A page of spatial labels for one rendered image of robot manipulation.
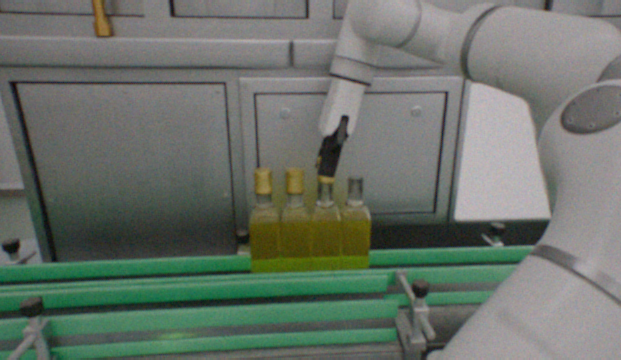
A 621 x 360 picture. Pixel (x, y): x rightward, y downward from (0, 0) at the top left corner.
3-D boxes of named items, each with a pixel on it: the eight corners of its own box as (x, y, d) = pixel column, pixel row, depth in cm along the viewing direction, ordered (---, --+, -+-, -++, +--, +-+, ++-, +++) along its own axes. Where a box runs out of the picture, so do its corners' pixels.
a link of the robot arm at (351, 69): (330, 55, 69) (326, 71, 70) (337, 55, 61) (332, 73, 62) (369, 66, 70) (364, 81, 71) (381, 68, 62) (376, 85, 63)
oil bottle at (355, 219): (362, 288, 83) (366, 195, 77) (367, 304, 78) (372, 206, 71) (337, 288, 83) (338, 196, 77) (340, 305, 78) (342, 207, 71)
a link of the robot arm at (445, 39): (454, 75, 43) (352, 37, 59) (516, 95, 50) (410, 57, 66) (491, -5, 40) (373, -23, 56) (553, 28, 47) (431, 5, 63)
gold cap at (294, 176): (304, 188, 74) (303, 166, 73) (304, 194, 71) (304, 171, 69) (285, 188, 74) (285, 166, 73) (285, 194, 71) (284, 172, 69)
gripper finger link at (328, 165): (326, 138, 67) (316, 173, 69) (328, 142, 64) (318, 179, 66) (343, 142, 67) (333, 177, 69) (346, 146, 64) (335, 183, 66)
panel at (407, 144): (616, 216, 96) (656, 72, 86) (627, 221, 93) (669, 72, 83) (247, 225, 90) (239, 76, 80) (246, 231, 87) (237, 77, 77)
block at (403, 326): (405, 341, 77) (408, 311, 75) (422, 380, 68) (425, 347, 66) (388, 342, 77) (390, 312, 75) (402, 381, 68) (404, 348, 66)
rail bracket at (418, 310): (405, 305, 77) (409, 249, 73) (437, 374, 61) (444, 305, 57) (390, 306, 77) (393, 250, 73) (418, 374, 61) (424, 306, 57)
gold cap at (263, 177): (260, 196, 70) (259, 173, 68) (250, 191, 72) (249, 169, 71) (276, 192, 72) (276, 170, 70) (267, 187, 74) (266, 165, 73)
